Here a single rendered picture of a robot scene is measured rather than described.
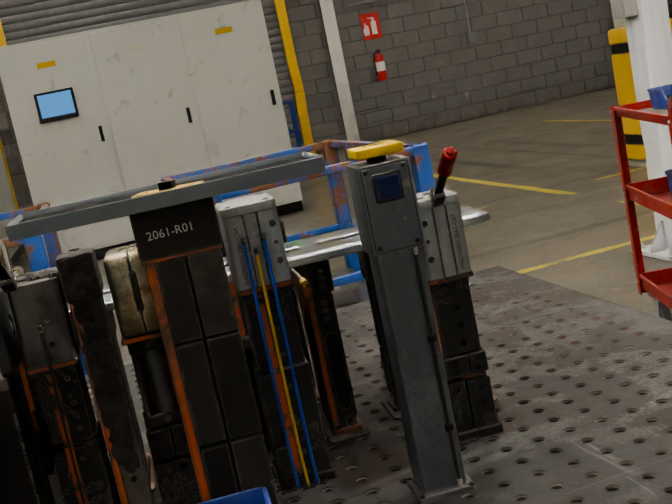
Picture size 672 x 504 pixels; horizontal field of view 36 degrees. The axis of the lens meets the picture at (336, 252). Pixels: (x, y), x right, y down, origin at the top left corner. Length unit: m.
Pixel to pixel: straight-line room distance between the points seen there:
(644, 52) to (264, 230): 4.07
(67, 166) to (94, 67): 0.91
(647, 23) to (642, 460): 4.07
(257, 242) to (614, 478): 0.55
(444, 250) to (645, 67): 3.94
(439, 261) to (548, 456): 0.30
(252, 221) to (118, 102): 8.06
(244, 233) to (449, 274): 0.30
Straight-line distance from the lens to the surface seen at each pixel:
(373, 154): 1.25
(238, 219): 1.38
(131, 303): 1.40
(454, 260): 1.46
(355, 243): 1.53
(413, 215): 1.26
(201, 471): 1.29
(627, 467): 1.37
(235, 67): 9.56
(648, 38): 5.31
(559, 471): 1.38
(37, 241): 3.39
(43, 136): 9.39
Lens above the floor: 1.26
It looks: 10 degrees down
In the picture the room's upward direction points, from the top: 12 degrees counter-clockwise
